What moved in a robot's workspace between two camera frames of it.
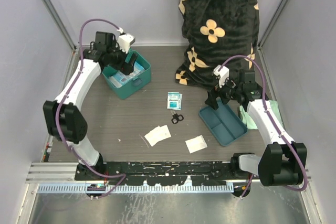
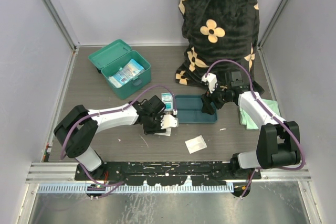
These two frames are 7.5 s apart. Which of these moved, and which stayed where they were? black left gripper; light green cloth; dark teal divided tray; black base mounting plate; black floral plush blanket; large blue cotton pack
Moved: black left gripper; dark teal divided tray
Stayed: black floral plush blanket; large blue cotton pack; light green cloth; black base mounting plate
